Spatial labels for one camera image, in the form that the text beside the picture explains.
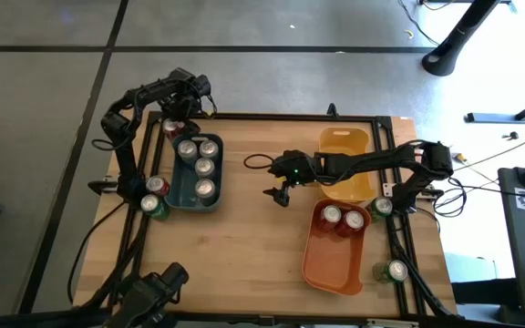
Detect black arm base cable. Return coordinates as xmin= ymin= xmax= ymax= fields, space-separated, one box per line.
xmin=67 ymin=203 xmax=122 ymax=305

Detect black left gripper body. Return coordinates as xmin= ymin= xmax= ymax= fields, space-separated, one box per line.
xmin=161 ymin=93 xmax=204 ymax=120

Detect black desk foot bar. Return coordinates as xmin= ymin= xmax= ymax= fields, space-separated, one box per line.
xmin=464 ymin=88 xmax=525 ymax=125

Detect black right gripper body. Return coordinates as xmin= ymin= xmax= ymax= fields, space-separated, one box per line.
xmin=269 ymin=152 xmax=321 ymax=187

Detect dark teal plastic bin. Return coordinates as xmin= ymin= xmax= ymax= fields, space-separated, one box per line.
xmin=165 ymin=131 xmax=225 ymax=213

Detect yellow plastic bin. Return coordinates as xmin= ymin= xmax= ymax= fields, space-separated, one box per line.
xmin=317 ymin=126 xmax=377 ymax=204

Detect green soda can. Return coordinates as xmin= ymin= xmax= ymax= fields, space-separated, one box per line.
xmin=365 ymin=196 xmax=395 ymax=220
xmin=372 ymin=259 xmax=409 ymax=284
xmin=139 ymin=194 xmax=171 ymax=222

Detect thin black floor cable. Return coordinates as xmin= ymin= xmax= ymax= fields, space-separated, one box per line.
xmin=397 ymin=0 xmax=441 ymax=46

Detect silver crossbar bracket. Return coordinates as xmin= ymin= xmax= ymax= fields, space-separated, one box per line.
xmin=365 ymin=318 xmax=421 ymax=328

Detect black floor cable bundle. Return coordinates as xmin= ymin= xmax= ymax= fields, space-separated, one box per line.
xmin=430 ymin=179 xmax=471 ymax=220

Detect black cart foot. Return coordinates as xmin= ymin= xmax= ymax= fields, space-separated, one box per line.
xmin=451 ymin=278 xmax=519 ymax=305

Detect black aluminium table frame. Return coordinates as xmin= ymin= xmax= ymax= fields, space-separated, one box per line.
xmin=107 ymin=110 xmax=455 ymax=320

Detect white lemon soda can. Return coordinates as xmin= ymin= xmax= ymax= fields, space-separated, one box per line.
xmin=177 ymin=138 xmax=199 ymax=161
xmin=194 ymin=177 xmax=217 ymax=200
xmin=193 ymin=157 xmax=217 ymax=179
xmin=198 ymin=138 xmax=221 ymax=160

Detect pale blue floor box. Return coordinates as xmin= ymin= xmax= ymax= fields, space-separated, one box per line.
xmin=444 ymin=252 xmax=517 ymax=282

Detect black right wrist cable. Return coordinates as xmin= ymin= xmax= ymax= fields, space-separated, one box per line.
xmin=242 ymin=153 xmax=276 ymax=171

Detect black tubular stand leg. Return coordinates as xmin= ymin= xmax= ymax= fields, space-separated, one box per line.
xmin=420 ymin=0 xmax=514 ymax=77

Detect orange plastic bin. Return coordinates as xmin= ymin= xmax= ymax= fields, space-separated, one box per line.
xmin=301 ymin=198 xmax=373 ymax=296

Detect black rig crossbar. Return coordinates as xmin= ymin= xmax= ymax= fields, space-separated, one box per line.
xmin=0 ymin=308 xmax=525 ymax=328

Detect beige floor cable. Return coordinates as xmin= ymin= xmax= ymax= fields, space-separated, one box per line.
xmin=489 ymin=118 xmax=525 ymax=160

